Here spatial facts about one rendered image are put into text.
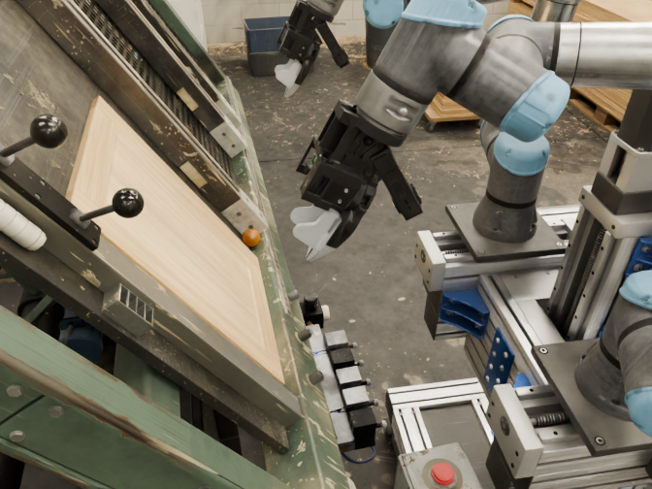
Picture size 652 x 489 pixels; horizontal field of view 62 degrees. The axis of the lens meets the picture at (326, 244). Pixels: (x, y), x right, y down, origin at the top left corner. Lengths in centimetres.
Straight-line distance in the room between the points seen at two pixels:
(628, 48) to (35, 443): 77
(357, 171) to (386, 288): 211
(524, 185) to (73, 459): 101
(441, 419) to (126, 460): 143
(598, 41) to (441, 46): 21
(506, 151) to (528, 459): 63
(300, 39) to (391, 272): 178
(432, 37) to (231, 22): 577
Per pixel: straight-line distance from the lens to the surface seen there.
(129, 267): 85
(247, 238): 150
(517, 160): 126
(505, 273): 141
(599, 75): 74
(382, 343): 247
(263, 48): 530
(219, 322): 105
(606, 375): 102
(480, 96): 60
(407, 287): 276
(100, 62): 134
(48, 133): 67
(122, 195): 70
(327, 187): 63
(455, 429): 198
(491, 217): 133
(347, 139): 63
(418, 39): 59
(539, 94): 61
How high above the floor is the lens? 180
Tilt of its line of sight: 37 degrees down
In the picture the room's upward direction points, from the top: straight up
